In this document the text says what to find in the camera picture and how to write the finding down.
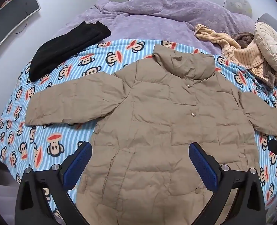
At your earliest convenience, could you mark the blue monkey print blanket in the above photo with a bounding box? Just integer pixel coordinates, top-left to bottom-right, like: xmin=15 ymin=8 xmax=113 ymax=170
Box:
xmin=0 ymin=38 xmax=277 ymax=221

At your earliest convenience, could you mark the beige striped knit garment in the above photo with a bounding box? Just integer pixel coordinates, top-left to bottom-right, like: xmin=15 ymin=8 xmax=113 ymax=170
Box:
xmin=195 ymin=24 xmax=277 ymax=88

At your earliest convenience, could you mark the purple duvet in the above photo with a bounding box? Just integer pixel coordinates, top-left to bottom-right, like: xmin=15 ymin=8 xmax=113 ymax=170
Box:
xmin=55 ymin=0 xmax=255 ymax=54

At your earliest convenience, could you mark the black folded garment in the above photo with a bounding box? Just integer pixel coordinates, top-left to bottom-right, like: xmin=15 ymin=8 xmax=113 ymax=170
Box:
xmin=29 ymin=22 xmax=111 ymax=82

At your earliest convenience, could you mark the cream round pillow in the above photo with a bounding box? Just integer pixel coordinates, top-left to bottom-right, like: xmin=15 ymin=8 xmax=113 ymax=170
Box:
xmin=254 ymin=22 xmax=277 ymax=72

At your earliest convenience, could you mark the beige puffer jacket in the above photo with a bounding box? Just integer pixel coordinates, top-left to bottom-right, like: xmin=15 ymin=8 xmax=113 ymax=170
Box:
xmin=25 ymin=44 xmax=277 ymax=224

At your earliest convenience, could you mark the grey headboard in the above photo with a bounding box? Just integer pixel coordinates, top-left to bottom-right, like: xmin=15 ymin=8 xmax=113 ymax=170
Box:
xmin=257 ymin=13 xmax=277 ymax=32

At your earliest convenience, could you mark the round plush cushion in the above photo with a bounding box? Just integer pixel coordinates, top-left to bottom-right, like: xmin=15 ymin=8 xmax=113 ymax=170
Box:
xmin=224 ymin=0 xmax=252 ymax=18

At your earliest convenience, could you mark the wall mounted monitor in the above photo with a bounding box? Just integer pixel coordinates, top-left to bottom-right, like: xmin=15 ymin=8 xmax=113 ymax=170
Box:
xmin=0 ymin=0 xmax=40 ymax=45

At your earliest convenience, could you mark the brown fuzzy garment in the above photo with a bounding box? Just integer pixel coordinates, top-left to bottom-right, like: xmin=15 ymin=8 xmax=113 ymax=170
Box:
xmin=231 ymin=32 xmax=254 ymax=49

